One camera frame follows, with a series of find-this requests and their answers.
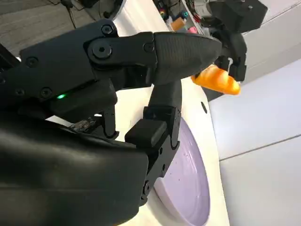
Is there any grey partition panel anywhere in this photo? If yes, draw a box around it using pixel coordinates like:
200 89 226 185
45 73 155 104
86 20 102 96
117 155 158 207
218 135 301 226
208 60 301 162

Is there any lilac plate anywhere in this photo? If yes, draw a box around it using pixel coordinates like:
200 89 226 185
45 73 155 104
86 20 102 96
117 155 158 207
150 116 211 226

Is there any black cable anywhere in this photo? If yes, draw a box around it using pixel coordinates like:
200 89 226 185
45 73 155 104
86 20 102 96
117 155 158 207
60 0 77 28

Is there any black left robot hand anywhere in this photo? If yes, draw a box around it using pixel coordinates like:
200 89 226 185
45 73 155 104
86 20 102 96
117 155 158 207
211 29 248 83

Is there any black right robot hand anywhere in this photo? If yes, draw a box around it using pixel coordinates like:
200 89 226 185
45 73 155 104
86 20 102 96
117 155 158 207
0 18 223 226

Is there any orange box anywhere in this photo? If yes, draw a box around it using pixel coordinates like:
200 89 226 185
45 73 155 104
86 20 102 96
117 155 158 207
171 18 186 31

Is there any orange and white bread roll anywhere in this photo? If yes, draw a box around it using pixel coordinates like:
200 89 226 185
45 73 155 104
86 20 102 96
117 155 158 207
190 65 242 96

